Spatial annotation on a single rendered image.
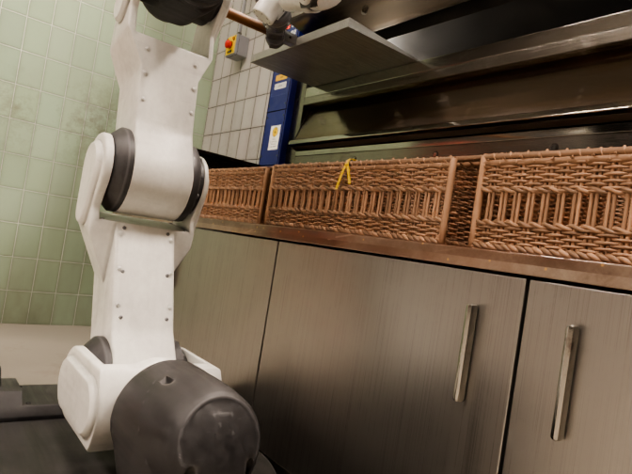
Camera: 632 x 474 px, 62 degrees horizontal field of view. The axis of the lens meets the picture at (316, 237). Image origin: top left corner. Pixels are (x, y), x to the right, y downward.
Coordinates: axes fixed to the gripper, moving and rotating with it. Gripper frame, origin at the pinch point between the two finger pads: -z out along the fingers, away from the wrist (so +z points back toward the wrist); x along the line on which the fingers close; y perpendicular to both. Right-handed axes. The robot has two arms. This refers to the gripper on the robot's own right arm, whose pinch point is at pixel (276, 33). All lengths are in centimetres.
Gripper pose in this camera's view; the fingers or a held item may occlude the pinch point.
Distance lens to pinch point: 179.9
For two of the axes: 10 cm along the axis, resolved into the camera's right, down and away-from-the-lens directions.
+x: 1.5, -9.9, 0.3
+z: 0.5, -0.2, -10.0
